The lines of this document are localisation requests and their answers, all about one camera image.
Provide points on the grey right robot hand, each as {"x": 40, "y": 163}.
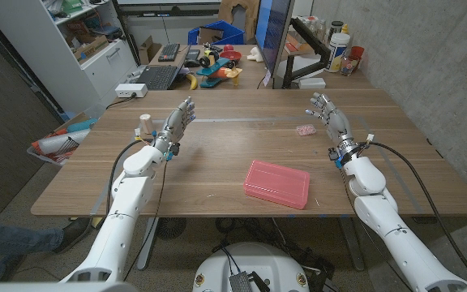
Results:
{"x": 337, "y": 123}

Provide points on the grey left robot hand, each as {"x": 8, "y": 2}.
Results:
{"x": 174, "y": 123}

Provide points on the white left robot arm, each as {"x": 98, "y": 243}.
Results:
{"x": 128, "y": 194}

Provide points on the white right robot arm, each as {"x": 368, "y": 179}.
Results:
{"x": 379, "y": 211}

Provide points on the pink plastic pencil case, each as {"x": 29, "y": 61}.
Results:
{"x": 276, "y": 184}

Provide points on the beige small cup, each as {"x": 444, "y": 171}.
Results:
{"x": 146, "y": 123}

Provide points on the small pink patterned packet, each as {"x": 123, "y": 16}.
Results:
{"x": 305, "y": 130}

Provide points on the yellow banana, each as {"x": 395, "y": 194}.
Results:
{"x": 193, "y": 82}

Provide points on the small white box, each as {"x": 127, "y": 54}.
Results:
{"x": 311, "y": 83}

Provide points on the black laptop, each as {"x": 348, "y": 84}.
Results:
{"x": 158, "y": 77}

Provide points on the white power strip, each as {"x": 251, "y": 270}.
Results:
{"x": 130, "y": 90}

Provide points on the black computer mouse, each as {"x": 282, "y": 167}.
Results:
{"x": 191, "y": 63}

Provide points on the colourful toy airplane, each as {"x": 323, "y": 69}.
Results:
{"x": 219, "y": 71}

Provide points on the black keyboard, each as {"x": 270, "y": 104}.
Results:
{"x": 169, "y": 52}

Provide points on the white supplement jar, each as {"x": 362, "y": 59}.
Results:
{"x": 337, "y": 50}

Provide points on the red cup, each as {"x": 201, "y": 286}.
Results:
{"x": 357, "y": 52}

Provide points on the open brown cardboard box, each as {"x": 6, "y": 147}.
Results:
{"x": 149, "y": 50}

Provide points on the white sticky note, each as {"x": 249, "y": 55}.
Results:
{"x": 266, "y": 78}

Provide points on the red bowl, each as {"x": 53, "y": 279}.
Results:
{"x": 231, "y": 55}

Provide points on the dark lidded bottle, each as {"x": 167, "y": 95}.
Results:
{"x": 335, "y": 29}

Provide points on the teal foam item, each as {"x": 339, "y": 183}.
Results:
{"x": 80, "y": 125}

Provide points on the white plush toy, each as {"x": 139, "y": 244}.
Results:
{"x": 254, "y": 54}

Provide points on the blue plastic bin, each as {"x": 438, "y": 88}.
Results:
{"x": 227, "y": 30}

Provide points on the flat cardboard box with label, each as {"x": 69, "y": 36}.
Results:
{"x": 91, "y": 48}

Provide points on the black framed whiteboard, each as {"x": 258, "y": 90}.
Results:
{"x": 168, "y": 10}

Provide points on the white foam roll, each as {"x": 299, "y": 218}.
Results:
{"x": 61, "y": 141}

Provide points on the large computer monitor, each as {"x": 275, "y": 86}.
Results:
{"x": 272, "y": 28}

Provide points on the grey table leg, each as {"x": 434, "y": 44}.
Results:
{"x": 147, "y": 243}
{"x": 352, "y": 243}

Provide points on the brown cardboard panel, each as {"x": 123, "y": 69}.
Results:
{"x": 237, "y": 10}

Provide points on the clear plastic storage bin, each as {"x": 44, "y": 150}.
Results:
{"x": 45, "y": 156}

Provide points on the white shelf cabinet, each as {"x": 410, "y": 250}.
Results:
{"x": 55, "y": 61}

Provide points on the dark person shoe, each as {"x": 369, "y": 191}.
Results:
{"x": 73, "y": 233}

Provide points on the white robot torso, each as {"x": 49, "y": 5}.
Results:
{"x": 254, "y": 259}

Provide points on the person leg in jeans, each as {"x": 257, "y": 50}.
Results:
{"x": 10, "y": 241}

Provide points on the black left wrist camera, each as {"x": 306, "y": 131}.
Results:
{"x": 172, "y": 151}

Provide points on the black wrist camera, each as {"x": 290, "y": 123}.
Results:
{"x": 172, "y": 151}
{"x": 335, "y": 157}

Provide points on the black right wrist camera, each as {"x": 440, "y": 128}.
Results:
{"x": 335, "y": 157}

